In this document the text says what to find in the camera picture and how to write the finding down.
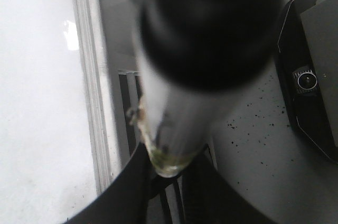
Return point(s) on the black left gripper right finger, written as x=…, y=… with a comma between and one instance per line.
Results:
x=208, y=198

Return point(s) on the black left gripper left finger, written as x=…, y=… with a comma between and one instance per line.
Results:
x=126, y=199

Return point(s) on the white whiteboard marker with tape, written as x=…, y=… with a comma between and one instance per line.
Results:
x=191, y=55

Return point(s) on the white whiteboard with metal frame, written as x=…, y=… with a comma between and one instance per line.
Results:
x=54, y=138

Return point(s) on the black front camera unit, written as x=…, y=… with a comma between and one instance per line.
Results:
x=299, y=82

